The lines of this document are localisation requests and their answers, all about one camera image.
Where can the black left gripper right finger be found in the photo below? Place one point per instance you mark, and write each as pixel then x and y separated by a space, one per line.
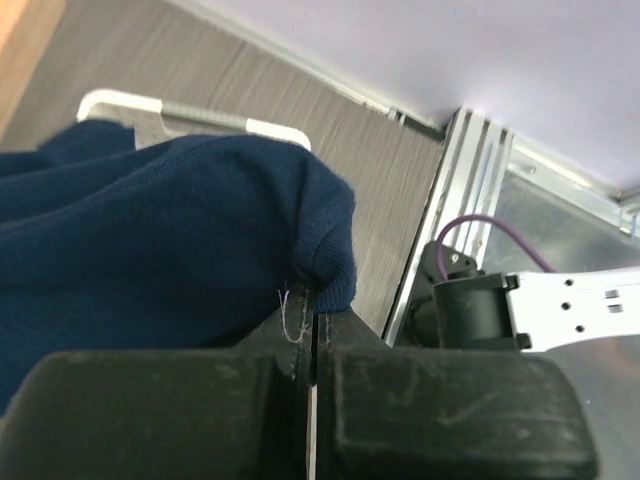
pixel 409 413

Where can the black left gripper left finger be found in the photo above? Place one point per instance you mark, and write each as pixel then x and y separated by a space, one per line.
pixel 243 412

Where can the navy t shirt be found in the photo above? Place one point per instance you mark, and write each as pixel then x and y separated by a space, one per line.
pixel 105 245

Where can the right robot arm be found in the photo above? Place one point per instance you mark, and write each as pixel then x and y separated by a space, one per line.
pixel 465 308

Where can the white perforated plastic basket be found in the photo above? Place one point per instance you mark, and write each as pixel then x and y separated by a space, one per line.
pixel 155 121

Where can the wooden clothes rack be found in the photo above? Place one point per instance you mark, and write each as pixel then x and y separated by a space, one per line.
pixel 27 27

